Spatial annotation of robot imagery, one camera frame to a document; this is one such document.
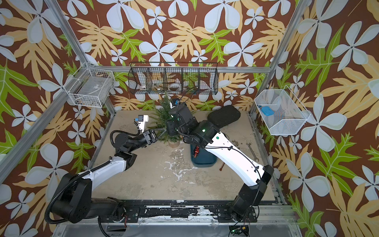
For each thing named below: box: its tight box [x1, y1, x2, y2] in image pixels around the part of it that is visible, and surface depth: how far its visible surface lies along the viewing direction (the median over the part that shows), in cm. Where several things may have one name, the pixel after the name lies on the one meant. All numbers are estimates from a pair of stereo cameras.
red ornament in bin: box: [193, 146, 200, 158], surface depth 97 cm
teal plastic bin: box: [189, 144, 218, 167], surface depth 93 cm
